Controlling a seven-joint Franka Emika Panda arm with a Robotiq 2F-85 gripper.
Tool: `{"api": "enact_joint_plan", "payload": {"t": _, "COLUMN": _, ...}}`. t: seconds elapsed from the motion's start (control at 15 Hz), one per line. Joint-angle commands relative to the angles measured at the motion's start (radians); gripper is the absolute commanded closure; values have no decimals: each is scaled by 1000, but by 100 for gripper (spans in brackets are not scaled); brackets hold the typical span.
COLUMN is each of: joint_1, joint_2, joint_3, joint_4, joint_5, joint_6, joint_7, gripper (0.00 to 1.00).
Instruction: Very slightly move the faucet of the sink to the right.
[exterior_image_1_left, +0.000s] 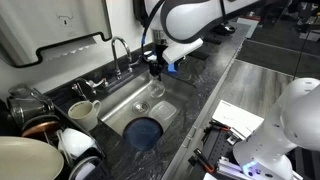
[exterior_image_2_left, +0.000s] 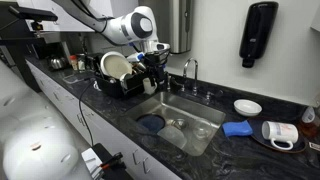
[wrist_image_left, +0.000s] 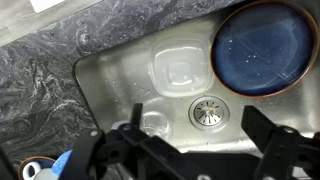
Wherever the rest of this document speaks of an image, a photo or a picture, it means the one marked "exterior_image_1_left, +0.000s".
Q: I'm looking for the clear drinking glass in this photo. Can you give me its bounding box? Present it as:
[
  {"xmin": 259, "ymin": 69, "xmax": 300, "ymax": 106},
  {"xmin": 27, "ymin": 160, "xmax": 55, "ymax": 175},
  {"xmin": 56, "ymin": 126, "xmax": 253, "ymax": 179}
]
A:
[{"xmin": 148, "ymin": 79, "xmax": 166, "ymax": 100}]

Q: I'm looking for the blue sponge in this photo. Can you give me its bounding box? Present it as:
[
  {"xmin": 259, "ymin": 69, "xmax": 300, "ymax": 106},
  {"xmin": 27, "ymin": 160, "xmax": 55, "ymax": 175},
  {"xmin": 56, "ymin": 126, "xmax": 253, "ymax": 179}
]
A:
[{"xmin": 167, "ymin": 62, "xmax": 178, "ymax": 75}]

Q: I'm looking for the round metal drain strainer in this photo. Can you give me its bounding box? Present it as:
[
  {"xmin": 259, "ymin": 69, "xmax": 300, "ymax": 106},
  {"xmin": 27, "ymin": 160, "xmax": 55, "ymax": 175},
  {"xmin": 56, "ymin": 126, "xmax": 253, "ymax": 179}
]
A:
[{"xmin": 131, "ymin": 100, "xmax": 151, "ymax": 115}]

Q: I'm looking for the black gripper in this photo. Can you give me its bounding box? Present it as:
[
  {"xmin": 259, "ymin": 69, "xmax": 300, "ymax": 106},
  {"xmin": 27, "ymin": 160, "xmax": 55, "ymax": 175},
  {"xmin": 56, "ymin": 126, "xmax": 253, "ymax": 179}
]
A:
[{"xmin": 148, "ymin": 39, "xmax": 169, "ymax": 82}]

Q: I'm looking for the white ceramic bowl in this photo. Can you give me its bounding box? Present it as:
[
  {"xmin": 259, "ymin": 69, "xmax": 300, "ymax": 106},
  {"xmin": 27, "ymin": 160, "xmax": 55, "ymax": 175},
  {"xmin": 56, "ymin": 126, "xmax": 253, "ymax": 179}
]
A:
[{"xmin": 57, "ymin": 127, "xmax": 98, "ymax": 160}]

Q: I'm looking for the thin black hanging cable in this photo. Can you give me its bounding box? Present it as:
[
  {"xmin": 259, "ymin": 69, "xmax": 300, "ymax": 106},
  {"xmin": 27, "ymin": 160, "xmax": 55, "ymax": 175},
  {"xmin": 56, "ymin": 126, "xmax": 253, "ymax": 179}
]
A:
[{"xmin": 292, "ymin": 19, "xmax": 316, "ymax": 81}]

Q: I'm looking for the white flat cardboard box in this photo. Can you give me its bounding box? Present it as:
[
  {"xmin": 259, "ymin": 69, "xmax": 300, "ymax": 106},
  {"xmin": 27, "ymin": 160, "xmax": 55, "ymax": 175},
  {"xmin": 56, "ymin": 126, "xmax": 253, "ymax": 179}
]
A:
[{"xmin": 211, "ymin": 99, "xmax": 265, "ymax": 141}]

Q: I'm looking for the black dish drying rack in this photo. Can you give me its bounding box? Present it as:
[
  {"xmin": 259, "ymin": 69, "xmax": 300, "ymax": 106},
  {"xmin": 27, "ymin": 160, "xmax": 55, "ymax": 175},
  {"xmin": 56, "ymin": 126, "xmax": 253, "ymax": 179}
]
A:
[{"xmin": 49, "ymin": 99, "xmax": 113, "ymax": 180}]

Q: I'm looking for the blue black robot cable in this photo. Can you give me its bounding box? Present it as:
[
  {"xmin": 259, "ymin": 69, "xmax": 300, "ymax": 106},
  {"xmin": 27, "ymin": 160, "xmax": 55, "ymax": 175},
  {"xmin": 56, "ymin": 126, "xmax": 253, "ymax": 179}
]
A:
[{"xmin": 139, "ymin": 0, "xmax": 167, "ymax": 63}]

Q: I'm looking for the dark blue round plate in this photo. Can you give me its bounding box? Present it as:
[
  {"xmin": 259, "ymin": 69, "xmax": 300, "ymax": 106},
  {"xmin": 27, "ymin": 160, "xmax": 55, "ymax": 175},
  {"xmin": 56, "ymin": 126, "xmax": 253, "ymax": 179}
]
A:
[{"xmin": 122, "ymin": 116, "xmax": 165, "ymax": 152}]

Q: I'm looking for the white red paper package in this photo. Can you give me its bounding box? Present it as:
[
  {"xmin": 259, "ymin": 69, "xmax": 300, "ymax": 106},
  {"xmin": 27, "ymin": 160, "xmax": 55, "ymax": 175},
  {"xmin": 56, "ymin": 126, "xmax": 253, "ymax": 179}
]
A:
[{"xmin": 235, "ymin": 14, "xmax": 262, "ymax": 30}]

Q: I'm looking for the chrome gooseneck sink faucet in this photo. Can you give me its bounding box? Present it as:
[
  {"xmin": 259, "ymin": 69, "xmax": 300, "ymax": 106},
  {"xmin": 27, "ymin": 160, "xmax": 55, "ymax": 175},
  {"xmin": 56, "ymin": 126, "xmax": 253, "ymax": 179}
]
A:
[{"xmin": 110, "ymin": 36, "xmax": 133, "ymax": 80}]

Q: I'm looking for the silver aluminium extrusion rail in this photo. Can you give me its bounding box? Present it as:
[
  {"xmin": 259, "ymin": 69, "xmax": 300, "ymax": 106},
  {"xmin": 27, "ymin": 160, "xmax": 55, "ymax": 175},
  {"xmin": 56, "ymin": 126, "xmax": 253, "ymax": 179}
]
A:
[{"xmin": 215, "ymin": 155, "xmax": 249, "ymax": 180}]

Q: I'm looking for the black perforated mounting board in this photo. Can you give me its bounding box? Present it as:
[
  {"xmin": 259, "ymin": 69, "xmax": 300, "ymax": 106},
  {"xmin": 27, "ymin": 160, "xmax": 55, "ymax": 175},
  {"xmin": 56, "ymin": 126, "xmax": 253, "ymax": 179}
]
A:
[{"xmin": 199, "ymin": 126, "xmax": 241, "ymax": 171}]

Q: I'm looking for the chrome faucet lever handle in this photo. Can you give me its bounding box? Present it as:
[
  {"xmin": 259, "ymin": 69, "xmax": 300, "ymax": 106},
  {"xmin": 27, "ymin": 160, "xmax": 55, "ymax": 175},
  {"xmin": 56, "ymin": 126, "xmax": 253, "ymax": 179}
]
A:
[
  {"xmin": 71, "ymin": 77, "xmax": 109, "ymax": 98},
  {"xmin": 127, "ymin": 54, "xmax": 145, "ymax": 74}
]

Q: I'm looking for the clear plastic food container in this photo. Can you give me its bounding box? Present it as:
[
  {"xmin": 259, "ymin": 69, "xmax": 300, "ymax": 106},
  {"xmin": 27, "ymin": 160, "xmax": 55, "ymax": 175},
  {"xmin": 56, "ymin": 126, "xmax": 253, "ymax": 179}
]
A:
[{"xmin": 147, "ymin": 100, "xmax": 178, "ymax": 124}]

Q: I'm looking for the stainless steel sink basin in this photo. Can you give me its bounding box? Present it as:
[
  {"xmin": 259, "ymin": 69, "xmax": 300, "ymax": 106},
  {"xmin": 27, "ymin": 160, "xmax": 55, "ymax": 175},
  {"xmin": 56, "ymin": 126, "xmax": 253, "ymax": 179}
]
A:
[{"xmin": 97, "ymin": 69, "xmax": 197, "ymax": 152}]

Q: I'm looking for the copper brown bowl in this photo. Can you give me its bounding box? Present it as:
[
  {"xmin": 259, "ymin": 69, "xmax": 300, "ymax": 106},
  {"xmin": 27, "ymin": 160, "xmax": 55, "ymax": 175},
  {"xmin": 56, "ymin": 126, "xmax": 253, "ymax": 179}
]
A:
[{"xmin": 21, "ymin": 115, "xmax": 62, "ymax": 139}]

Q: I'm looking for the shiny metal kettle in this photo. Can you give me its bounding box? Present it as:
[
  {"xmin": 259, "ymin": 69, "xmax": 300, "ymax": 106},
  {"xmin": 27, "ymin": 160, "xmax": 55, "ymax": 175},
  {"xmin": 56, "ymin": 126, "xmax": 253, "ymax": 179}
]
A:
[{"xmin": 7, "ymin": 84, "xmax": 55, "ymax": 125}]

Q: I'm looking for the large cream plate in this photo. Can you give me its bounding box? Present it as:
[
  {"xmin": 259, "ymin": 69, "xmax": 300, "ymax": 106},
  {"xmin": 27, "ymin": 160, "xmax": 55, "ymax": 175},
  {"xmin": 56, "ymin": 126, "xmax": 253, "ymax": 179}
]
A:
[{"xmin": 0, "ymin": 135, "xmax": 65, "ymax": 180}]

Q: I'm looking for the cream ceramic mug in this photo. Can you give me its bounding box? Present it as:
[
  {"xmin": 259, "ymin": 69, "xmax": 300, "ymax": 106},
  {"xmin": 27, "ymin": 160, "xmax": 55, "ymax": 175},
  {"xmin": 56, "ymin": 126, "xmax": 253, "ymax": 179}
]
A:
[{"xmin": 67, "ymin": 99, "xmax": 102, "ymax": 132}]

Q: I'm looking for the black orange clamp tool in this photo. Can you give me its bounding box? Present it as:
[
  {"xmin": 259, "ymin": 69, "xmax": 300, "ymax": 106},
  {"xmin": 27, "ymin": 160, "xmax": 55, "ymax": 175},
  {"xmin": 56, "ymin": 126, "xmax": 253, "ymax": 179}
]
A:
[
  {"xmin": 187, "ymin": 147, "xmax": 217, "ymax": 174},
  {"xmin": 201, "ymin": 119, "xmax": 232, "ymax": 141}
]

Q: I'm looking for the grey paper towel dispenser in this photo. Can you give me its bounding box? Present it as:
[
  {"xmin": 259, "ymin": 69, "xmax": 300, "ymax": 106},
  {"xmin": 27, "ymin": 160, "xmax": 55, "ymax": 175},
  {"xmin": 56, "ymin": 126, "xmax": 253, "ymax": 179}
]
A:
[{"xmin": 0, "ymin": 0, "xmax": 113, "ymax": 70}]

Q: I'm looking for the black round countertop object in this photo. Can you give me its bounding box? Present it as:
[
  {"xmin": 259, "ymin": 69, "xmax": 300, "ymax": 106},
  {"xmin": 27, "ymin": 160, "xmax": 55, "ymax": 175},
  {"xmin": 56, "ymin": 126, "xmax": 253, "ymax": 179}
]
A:
[{"xmin": 212, "ymin": 23, "xmax": 237, "ymax": 36}]

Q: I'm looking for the white plate with dark rim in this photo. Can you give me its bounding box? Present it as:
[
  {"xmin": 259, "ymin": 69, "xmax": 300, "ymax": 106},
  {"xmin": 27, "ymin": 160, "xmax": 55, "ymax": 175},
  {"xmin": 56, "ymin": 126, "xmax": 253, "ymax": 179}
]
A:
[{"xmin": 67, "ymin": 155, "xmax": 102, "ymax": 180}]

